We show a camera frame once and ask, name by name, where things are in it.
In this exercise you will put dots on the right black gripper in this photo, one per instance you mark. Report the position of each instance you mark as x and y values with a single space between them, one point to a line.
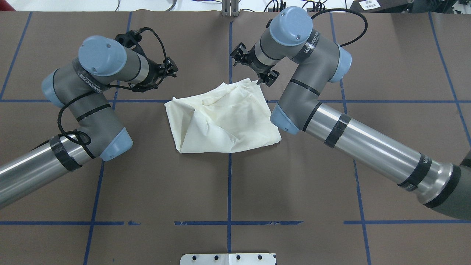
252 61

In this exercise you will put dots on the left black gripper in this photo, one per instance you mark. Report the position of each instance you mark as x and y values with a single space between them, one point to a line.
155 72

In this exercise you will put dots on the cream long-sleeve cat shirt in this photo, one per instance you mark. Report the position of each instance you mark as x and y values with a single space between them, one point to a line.
230 118

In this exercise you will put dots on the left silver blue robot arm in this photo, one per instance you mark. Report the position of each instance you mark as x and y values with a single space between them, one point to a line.
88 125

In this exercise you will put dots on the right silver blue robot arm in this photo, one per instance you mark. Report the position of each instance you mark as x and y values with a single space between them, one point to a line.
443 187

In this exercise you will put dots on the aluminium frame post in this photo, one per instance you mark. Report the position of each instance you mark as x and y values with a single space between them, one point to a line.
230 8

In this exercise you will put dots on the white camera pedestal column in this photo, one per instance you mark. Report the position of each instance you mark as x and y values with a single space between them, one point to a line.
229 259

